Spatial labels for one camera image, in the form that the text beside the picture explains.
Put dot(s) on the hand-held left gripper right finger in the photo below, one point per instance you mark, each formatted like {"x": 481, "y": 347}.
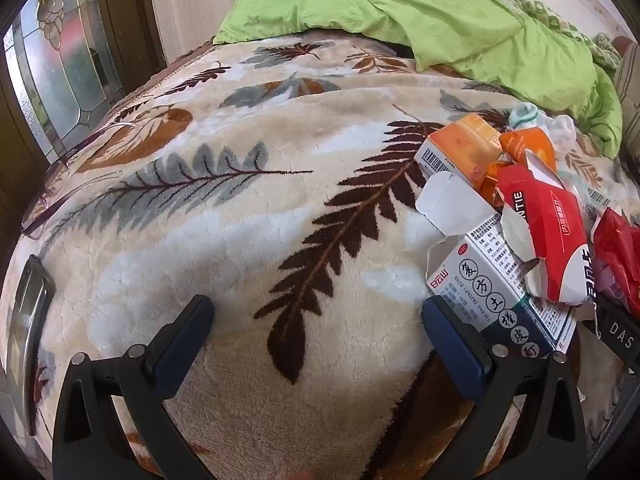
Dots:
{"x": 452, "y": 350}

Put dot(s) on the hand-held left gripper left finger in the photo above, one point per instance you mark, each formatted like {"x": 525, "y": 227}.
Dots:
{"x": 182, "y": 345}

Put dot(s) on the white medicine box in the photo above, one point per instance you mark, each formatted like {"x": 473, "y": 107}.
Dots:
{"x": 480, "y": 280}

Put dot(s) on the red torn cardboard box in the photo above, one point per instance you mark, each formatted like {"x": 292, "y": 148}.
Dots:
{"x": 555, "y": 240}

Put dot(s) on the orange cardboard box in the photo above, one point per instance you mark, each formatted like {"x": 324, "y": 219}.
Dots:
{"x": 465, "y": 145}

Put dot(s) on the orange plastic packet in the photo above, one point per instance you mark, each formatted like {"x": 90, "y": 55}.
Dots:
{"x": 530, "y": 145}

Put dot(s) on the white sock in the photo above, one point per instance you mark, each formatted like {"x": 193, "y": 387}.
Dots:
{"x": 562, "y": 130}

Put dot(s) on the red plastic wrapper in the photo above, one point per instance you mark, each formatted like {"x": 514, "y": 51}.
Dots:
{"x": 620, "y": 245}

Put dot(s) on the leaf print fleece blanket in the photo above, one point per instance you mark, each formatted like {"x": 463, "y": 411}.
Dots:
{"x": 250, "y": 260}

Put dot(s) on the dark smartphone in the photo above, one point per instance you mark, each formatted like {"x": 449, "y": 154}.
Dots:
{"x": 25, "y": 340}

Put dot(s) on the eyeglasses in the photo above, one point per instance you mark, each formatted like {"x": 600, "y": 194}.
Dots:
{"x": 75, "y": 150}

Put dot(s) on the striped brown cushion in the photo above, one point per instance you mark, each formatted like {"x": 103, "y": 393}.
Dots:
{"x": 631, "y": 100}

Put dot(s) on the stained glass door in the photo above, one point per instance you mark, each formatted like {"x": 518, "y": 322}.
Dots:
{"x": 65, "y": 60}

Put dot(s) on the green patterned quilt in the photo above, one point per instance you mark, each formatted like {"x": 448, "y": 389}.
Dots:
{"x": 540, "y": 10}

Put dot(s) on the plain green quilt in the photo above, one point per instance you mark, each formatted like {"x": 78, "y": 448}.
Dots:
{"x": 400, "y": 5}

